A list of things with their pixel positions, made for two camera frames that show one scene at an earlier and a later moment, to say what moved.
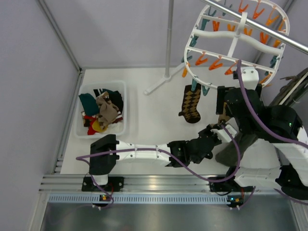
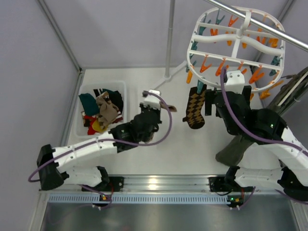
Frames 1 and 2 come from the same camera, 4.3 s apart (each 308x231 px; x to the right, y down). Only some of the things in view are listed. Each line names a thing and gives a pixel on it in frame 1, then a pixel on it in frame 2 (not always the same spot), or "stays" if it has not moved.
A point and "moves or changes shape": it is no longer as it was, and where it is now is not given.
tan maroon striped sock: (110, 113) stays
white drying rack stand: (168, 76) stays
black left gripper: (209, 135) -> (150, 113)
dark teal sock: (89, 104) stays
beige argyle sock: (103, 122) stays
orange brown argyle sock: (190, 103) moves or changes shape
